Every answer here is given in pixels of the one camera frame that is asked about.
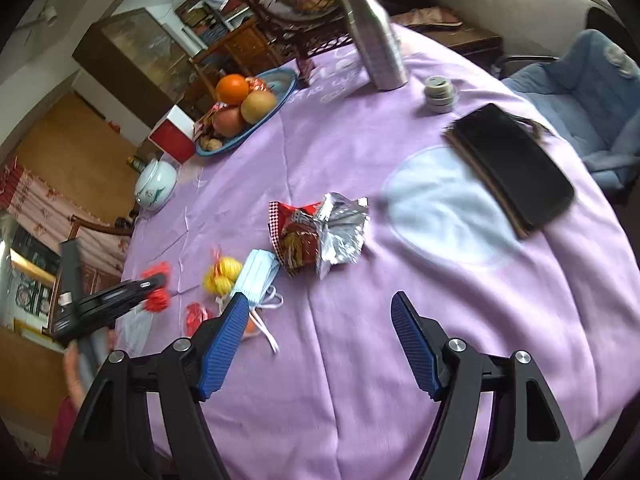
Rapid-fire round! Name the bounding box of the blue fruit plate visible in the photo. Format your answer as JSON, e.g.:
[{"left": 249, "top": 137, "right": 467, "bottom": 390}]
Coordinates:
[{"left": 195, "top": 67, "right": 299, "bottom": 157}]

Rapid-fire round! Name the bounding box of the stack of grey tape rolls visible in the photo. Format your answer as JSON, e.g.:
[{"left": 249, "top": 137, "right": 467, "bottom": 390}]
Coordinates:
[{"left": 424, "top": 75, "right": 458, "bottom": 114}]

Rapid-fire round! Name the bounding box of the red foil snack bag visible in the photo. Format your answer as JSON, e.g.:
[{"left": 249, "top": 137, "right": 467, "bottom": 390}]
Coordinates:
[{"left": 268, "top": 192, "right": 371, "bottom": 278}]

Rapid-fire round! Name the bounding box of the white ceramic lidded jar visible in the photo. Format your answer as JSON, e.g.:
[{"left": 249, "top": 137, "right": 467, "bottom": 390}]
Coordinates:
[{"left": 134, "top": 157, "right": 179, "bottom": 211}]

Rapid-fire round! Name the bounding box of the small red snack packet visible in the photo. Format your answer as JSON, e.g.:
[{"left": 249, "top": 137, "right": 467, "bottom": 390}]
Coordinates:
[{"left": 194, "top": 101, "right": 226, "bottom": 136}]

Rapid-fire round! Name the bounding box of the yellow candy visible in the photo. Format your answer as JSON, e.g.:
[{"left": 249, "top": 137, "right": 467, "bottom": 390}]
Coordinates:
[{"left": 202, "top": 256, "right": 243, "bottom": 296}]

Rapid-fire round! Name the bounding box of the red and white box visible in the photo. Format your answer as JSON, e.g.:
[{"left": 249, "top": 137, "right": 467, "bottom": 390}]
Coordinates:
[{"left": 148, "top": 106, "right": 196, "bottom": 163}]

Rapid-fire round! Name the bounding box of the purple tablecloth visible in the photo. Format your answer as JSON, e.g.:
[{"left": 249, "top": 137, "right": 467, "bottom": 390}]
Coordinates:
[{"left": 120, "top": 22, "right": 640, "bottom": 480}]

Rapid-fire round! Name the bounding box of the blue face mask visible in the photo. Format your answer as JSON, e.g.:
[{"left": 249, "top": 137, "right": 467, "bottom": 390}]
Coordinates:
[{"left": 215, "top": 249, "right": 283, "bottom": 353}]

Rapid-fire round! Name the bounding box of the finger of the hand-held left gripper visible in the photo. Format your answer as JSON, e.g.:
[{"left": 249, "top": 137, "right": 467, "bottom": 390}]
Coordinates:
[{"left": 75, "top": 275, "right": 171, "bottom": 328}]

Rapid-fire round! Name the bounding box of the metal bottle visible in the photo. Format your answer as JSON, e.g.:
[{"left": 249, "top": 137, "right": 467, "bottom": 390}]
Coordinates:
[{"left": 337, "top": 0, "right": 411, "bottom": 92}]

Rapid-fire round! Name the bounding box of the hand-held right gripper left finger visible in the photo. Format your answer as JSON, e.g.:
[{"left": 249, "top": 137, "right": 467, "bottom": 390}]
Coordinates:
[{"left": 59, "top": 291, "right": 250, "bottom": 480}]

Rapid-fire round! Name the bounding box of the orange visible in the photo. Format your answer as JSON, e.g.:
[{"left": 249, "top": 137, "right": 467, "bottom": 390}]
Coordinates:
[{"left": 215, "top": 74, "right": 250, "bottom": 106}]

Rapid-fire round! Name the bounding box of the yellow pear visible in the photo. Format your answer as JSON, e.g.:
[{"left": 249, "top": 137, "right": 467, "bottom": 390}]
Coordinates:
[{"left": 241, "top": 89, "right": 277, "bottom": 124}]

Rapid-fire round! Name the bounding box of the black leather wallet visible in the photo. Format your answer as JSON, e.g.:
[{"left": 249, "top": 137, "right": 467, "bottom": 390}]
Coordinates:
[{"left": 452, "top": 103, "right": 576, "bottom": 231}]

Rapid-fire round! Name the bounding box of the red candy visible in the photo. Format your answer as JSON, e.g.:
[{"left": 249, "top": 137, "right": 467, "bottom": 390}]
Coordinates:
[{"left": 186, "top": 302, "right": 208, "bottom": 336}]

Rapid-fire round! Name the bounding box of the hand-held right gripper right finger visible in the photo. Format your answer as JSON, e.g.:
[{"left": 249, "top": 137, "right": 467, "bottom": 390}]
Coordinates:
[{"left": 391, "top": 291, "right": 583, "bottom": 480}]

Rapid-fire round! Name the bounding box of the red apple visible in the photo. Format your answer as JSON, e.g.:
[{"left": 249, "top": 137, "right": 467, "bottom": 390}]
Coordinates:
[{"left": 212, "top": 106, "right": 246, "bottom": 138}]

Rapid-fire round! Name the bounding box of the blue cushioned chair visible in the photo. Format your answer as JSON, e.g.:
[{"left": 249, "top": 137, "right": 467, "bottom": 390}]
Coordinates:
[{"left": 500, "top": 29, "right": 640, "bottom": 191}]

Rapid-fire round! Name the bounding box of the carved-back wooden chair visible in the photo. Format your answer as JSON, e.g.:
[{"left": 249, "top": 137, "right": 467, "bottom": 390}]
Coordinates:
[{"left": 190, "top": 20, "right": 281, "bottom": 106}]

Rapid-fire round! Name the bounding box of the person's left hand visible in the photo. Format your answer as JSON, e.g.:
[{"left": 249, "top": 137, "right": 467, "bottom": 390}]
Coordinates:
[{"left": 65, "top": 332, "right": 117, "bottom": 411}]

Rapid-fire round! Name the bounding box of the pink floral curtain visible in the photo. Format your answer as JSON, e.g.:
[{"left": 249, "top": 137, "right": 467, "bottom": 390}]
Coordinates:
[{"left": 0, "top": 160, "right": 131, "bottom": 281}]

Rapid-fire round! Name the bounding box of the person's red clothing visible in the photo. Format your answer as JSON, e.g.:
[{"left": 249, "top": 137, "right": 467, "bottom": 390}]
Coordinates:
[{"left": 47, "top": 395, "right": 78, "bottom": 461}]

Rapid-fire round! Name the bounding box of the glass-front wooden cabinet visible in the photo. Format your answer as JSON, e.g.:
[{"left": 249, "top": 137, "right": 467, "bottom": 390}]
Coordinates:
[{"left": 72, "top": 7, "right": 198, "bottom": 128}]

